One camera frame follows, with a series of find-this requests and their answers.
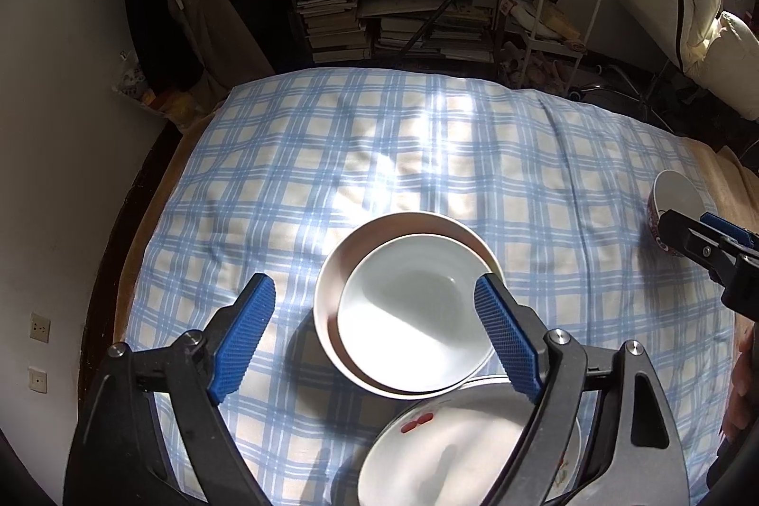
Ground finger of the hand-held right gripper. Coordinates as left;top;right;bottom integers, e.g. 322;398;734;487
700;211;759;253
657;208;742;278

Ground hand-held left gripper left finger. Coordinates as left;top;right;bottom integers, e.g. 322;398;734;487
62;272;277;506

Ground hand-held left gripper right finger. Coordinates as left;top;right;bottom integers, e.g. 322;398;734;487
474;272;692;506

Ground red patterned bowl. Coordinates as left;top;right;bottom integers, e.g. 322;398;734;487
313;211;507;400
649;169;708;258

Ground white bowl with cat print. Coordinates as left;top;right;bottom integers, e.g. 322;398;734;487
335;233;496;389

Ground white cherry print plate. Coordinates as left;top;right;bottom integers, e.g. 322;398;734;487
357;376;583;506

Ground person's right hand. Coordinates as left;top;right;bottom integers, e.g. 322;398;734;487
722;321;754;444

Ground white pillow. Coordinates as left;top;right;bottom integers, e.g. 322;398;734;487
682;11;759;119

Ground blue plaid cloth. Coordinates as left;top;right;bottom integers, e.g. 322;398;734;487
112;67;736;506

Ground white metal cart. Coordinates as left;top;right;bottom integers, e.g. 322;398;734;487
522;0;609;89

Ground dark hanging clothes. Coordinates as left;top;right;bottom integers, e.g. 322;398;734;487
121;0;275;93

